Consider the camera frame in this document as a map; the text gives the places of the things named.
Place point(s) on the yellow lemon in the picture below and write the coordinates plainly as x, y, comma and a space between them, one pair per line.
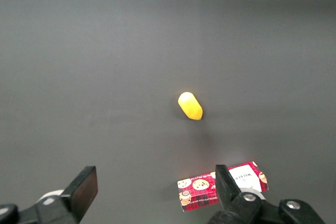
190, 106

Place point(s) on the red cookie box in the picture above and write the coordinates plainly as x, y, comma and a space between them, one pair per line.
199, 185

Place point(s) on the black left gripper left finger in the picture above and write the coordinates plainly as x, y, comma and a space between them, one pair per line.
81, 190

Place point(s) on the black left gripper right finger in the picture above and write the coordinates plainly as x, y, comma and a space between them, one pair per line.
228, 190

